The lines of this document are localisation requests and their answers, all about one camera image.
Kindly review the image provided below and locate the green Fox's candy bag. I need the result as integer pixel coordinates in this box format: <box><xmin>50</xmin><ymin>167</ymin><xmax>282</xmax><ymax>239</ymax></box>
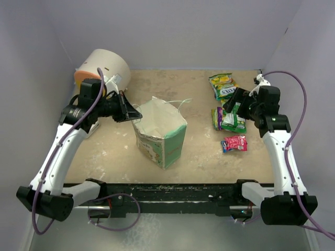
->
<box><xmin>211</xmin><ymin>109</ymin><xmax>221</xmax><ymax>131</ymax></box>
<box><xmin>208</xmin><ymin>73</ymin><xmax>239</xmax><ymax>100</ymax></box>

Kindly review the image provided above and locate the green spring tea candy bag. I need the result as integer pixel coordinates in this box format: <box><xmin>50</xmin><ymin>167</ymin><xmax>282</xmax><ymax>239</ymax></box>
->
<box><xmin>220</xmin><ymin>102</ymin><xmax>247</xmax><ymax>134</ymax></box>

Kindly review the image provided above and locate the pink red candy bag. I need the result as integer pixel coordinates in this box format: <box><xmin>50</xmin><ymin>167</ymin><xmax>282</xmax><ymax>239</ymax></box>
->
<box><xmin>225</xmin><ymin>135</ymin><xmax>248</xmax><ymax>151</ymax></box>

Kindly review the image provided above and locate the green floral paper bag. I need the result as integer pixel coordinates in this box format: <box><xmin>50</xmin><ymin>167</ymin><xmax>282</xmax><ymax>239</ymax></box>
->
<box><xmin>132</xmin><ymin>96</ymin><xmax>192</xmax><ymax>169</ymax></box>

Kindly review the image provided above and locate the blue M&M's candy bag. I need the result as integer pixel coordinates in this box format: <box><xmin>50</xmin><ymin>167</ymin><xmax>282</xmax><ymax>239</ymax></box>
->
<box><xmin>221</xmin><ymin>141</ymin><xmax>228</xmax><ymax>153</ymax></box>

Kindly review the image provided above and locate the purple berry Fox's candy bag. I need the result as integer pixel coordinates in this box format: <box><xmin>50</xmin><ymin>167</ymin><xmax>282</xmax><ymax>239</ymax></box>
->
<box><xmin>217</xmin><ymin>107</ymin><xmax>225</xmax><ymax>130</ymax></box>

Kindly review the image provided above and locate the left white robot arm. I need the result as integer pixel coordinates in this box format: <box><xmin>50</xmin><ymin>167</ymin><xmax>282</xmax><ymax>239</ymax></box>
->
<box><xmin>16</xmin><ymin>78</ymin><xmax>142</xmax><ymax>222</ymax></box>

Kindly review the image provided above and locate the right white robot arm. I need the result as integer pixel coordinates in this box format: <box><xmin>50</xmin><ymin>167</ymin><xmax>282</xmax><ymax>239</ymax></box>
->
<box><xmin>224</xmin><ymin>86</ymin><xmax>318</xmax><ymax>226</ymax></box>

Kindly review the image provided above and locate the small white flat bar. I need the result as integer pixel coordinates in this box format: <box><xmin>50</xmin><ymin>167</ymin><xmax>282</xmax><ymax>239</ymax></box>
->
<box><xmin>86</xmin><ymin>121</ymin><xmax>100</xmax><ymax>139</ymax></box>

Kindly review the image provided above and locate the white cylinder orange rim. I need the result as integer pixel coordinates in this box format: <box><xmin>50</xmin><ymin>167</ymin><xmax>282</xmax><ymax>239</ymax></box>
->
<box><xmin>74</xmin><ymin>49</ymin><xmax>131</xmax><ymax>91</ymax></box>

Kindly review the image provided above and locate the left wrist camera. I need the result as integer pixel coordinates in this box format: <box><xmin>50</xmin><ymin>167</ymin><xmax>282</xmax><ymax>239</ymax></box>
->
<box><xmin>104</xmin><ymin>74</ymin><xmax>123</xmax><ymax>92</ymax></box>

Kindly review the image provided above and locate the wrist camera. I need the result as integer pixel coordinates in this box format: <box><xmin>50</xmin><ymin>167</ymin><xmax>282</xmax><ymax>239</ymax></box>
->
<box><xmin>104</xmin><ymin>74</ymin><xmax>123</xmax><ymax>92</ymax></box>
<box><xmin>251</xmin><ymin>74</ymin><xmax>271</xmax><ymax>93</ymax></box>

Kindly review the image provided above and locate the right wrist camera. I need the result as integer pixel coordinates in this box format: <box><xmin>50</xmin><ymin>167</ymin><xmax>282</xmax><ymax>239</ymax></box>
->
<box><xmin>251</xmin><ymin>74</ymin><xmax>271</xmax><ymax>93</ymax></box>

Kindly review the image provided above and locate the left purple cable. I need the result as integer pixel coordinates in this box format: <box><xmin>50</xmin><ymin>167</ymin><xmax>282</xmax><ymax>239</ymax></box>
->
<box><xmin>31</xmin><ymin>67</ymin><xmax>104</xmax><ymax>235</ymax></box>

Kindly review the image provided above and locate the purple cable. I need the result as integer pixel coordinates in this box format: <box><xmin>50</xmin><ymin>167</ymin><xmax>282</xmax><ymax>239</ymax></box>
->
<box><xmin>31</xmin><ymin>67</ymin><xmax>104</xmax><ymax>235</ymax></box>
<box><xmin>261</xmin><ymin>70</ymin><xmax>335</xmax><ymax>240</ymax></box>

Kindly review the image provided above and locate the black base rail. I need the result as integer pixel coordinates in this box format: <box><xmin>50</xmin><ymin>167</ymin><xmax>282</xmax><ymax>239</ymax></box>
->
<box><xmin>82</xmin><ymin>182</ymin><xmax>257</xmax><ymax>218</ymax></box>

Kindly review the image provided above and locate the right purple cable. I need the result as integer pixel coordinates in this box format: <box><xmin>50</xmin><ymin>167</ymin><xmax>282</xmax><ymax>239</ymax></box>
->
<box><xmin>261</xmin><ymin>70</ymin><xmax>335</xmax><ymax>240</ymax></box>

